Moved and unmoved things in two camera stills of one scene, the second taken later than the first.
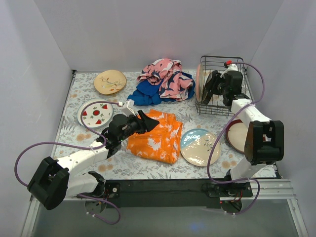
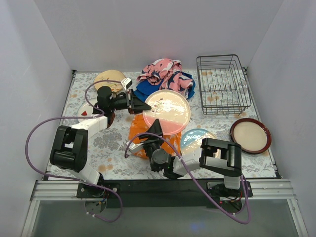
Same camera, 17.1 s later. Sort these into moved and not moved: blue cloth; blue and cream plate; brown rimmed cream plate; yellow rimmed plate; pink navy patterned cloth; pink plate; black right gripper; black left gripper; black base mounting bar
Moved: black right gripper; black left gripper; brown rimmed cream plate; pink plate
Not moved: pink navy patterned cloth; blue and cream plate; yellow rimmed plate; blue cloth; black base mounting bar
